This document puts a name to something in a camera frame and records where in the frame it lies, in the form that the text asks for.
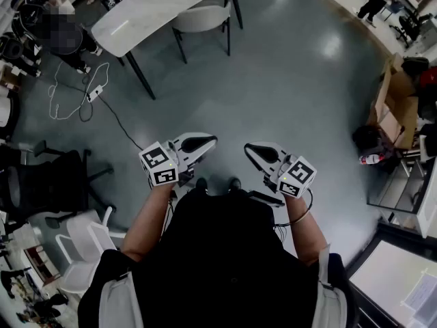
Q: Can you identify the black office chair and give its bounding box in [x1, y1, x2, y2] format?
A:
[0, 140, 117, 228]

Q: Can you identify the person's left forearm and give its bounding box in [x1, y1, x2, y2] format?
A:
[121, 182, 175, 262]

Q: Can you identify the person's right forearm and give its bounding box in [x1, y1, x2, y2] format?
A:
[285, 195, 330, 268]

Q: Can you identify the brown cardboard box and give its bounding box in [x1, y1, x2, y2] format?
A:
[367, 53, 419, 150]

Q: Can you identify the thin gripper cable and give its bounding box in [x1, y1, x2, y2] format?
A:
[272, 187, 314, 242]

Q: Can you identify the red white bottle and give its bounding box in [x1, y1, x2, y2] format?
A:
[358, 152, 386, 165]

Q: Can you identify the grey upholstered chair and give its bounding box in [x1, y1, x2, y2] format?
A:
[171, 0, 232, 64]

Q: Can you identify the red bag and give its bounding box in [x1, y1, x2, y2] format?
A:
[419, 67, 437, 97]

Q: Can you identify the white desk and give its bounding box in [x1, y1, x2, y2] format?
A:
[348, 239, 437, 328]

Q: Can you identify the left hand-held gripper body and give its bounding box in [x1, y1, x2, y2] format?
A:
[138, 141, 202, 188]

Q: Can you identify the black floor cable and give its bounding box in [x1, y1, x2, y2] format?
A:
[79, 83, 146, 152]

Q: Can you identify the person's black top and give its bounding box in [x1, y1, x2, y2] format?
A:
[77, 186, 359, 328]

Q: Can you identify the white power strip with cable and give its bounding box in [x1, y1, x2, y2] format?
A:
[47, 61, 110, 121]

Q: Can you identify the black floor bag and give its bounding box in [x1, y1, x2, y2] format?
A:
[351, 124, 385, 156]

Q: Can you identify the grey backpack strap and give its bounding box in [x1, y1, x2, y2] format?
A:
[98, 271, 144, 328]
[313, 243, 349, 328]

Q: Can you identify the black flat waist device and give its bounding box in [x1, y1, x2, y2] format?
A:
[251, 189, 286, 207]

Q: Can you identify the white mesh chair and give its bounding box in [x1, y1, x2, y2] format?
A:
[54, 206, 119, 295]

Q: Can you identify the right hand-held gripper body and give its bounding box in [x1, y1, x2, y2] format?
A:
[262, 153, 318, 198]

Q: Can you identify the grey metal cart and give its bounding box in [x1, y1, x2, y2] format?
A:
[367, 155, 427, 215]

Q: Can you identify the grey marble table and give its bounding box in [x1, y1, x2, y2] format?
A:
[91, 0, 244, 100]

